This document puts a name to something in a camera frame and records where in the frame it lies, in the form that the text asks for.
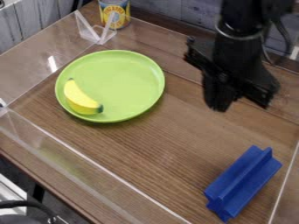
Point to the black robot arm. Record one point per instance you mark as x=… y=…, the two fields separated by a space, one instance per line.
x=247 y=15

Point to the yellow toy banana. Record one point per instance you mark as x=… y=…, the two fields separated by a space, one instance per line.
x=79 y=101

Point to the yellow labelled tin can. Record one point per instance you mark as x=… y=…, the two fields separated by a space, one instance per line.
x=116 y=10

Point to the blue cross-shaped block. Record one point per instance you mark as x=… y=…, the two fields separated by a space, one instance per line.
x=239 y=183

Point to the green plastic plate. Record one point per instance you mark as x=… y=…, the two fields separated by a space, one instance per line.
x=123 y=80

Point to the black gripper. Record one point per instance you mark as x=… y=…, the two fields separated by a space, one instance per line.
x=232 y=70

